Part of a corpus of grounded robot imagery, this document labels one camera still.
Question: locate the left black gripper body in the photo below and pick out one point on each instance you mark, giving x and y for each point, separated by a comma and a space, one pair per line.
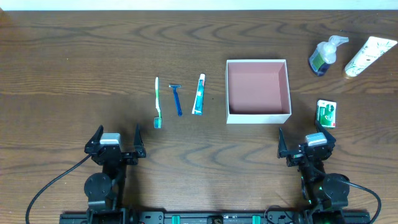
113, 155

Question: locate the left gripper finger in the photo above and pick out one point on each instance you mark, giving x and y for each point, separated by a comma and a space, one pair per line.
138, 143
94, 145

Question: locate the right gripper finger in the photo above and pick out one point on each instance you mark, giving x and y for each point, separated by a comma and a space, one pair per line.
329, 138
282, 150

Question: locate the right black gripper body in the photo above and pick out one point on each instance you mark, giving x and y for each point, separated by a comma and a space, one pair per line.
306, 155

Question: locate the green white soap bar box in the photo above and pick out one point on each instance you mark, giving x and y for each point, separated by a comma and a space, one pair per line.
326, 113

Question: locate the green white toothbrush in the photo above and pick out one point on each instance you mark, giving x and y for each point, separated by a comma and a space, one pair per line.
158, 119

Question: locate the teal white toothpaste tube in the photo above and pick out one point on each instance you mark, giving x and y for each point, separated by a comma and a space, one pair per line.
198, 104

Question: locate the clear pump soap bottle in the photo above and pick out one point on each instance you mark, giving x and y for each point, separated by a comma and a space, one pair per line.
325, 55

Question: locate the white floral lotion tube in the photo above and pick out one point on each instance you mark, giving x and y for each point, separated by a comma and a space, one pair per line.
372, 50

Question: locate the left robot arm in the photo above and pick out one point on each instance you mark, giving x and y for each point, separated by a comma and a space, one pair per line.
105, 189

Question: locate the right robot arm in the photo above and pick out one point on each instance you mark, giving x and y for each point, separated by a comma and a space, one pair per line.
326, 193

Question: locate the blue disposable razor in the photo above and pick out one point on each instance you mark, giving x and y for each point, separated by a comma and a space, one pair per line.
174, 87

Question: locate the white cardboard box pink interior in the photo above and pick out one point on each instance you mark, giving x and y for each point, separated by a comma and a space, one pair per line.
257, 91

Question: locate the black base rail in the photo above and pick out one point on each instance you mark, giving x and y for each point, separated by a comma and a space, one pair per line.
270, 216

